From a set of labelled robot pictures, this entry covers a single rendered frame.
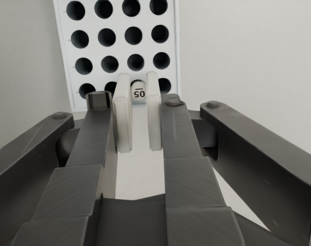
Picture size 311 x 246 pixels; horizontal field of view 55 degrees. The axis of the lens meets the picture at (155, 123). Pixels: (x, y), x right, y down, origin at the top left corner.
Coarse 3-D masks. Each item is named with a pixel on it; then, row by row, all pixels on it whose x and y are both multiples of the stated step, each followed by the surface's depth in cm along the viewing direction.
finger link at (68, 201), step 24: (96, 96) 14; (96, 120) 13; (96, 144) 10; (72, 168) 8; (96, 168) 8; (48, 192) 7; (72, 192) 7; (96, 192) 7; (48, 216) 6; (72, 216) 6; (96, 216) 6; (24, 240) 5; (48, 240) 5; (72, 240) 5
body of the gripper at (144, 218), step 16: (112, 208) 7; (128, 208) 7; (144, 208) 7; (160, 208) 7; (112, 224) 6; (128, 224) 6; (144, 224) 6; (160, 224) 6; (240, 224) 6; (256, 224) 6; (96, 240) 6; (112, 240) 6; (128, 240) 6; (144, 240) 6; (160, 240) 6; (256, 240) 6; (272, 240) 6
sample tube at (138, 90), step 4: (136, 80) 23; (140, 80) 22; (132, 84) 22; (136, 84) 21; (140, 84) 21; (144, 84) 21; (132, 88) 21; (136, 88) 21; (140, 88) 21; (144, 88) 21; (132, 92) 21; (136, 92) 21; (140, 92) 21; (144, 92) 21; (132, 96) 21; (136, 96) 21; (140, 96) 21; (144, 96) 21; (140, 100) 21
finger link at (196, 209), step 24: (168, 120) 12; (168, 144) 10; (192, 144) 10; (168, 168) 7; (192, 168) 7; (168, 192) 6; (192, 192) 6; (216, 192) 6; (168, 216) 5; (192, 216) 5; (216, 216) 5; (168, 240) 5; (192, 240) 5; (216, 240) 5; (240, 240) 5
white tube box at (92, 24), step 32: (64, 0) 20; (96, 0) 20; (128, 0) 23; (160, 0) 23; (64, 32) 21; (96, 32) 21; (128, 32) 24; (160, 32) 24; (64, 64) 21; (96, 64) 22; (128, 64) 23; (160, 64) 24
